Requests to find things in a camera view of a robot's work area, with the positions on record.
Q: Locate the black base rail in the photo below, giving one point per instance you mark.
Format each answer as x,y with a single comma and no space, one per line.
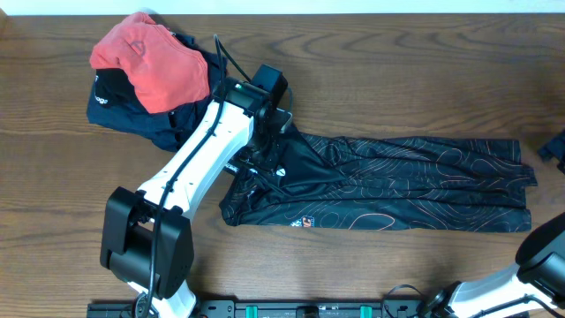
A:
231,309

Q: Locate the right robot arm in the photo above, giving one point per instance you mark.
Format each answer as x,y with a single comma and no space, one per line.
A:
507,282

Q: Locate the red folded shirt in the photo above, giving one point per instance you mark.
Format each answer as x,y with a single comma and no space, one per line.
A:
164,73

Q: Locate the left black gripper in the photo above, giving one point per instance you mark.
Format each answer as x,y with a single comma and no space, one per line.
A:
267,163

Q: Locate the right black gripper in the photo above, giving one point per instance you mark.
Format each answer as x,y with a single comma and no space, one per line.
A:
556,149

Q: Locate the black printed cycling jersey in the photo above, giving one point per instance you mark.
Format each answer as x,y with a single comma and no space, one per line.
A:
341,183

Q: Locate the navy folded garment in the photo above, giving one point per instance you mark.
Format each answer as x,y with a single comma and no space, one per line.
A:
113,104

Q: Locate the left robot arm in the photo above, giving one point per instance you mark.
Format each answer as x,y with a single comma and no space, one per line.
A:
147,233

